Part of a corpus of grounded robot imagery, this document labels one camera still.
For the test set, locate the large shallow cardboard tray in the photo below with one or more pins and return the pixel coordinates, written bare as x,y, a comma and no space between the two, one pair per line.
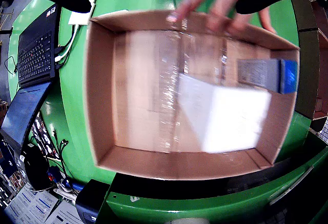
143,93

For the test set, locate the white d'Alba carton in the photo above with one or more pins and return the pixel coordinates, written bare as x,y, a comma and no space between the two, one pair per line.
230,119

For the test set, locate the cardboard box with raised flap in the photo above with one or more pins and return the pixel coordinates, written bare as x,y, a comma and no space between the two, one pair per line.
302,13

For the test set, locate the plain cardboard box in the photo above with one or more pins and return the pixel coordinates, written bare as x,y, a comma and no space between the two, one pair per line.
307,75

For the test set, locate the dark navy box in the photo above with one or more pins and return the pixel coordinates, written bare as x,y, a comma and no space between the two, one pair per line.
89,203

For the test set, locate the white adapter hub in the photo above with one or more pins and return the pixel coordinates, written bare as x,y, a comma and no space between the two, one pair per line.
78,18

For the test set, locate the black laptop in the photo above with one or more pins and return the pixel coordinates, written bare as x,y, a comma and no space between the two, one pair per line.
36,57

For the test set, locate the blue grey M carton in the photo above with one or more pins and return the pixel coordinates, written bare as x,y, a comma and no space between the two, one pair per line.
258,72

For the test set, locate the black white picture sheet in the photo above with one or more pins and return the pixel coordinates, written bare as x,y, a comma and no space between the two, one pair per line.
43,134

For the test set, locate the black round device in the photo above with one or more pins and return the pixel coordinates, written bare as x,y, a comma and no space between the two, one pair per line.
37,167

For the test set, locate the blue cylindrical object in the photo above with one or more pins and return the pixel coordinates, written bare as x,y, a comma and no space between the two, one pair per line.
75,185

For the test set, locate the white printed paper sheet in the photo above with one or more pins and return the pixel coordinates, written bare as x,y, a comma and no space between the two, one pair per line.
30,206
64,215

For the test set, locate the green metal cabinet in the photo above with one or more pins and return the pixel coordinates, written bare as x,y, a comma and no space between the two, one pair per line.
205,206

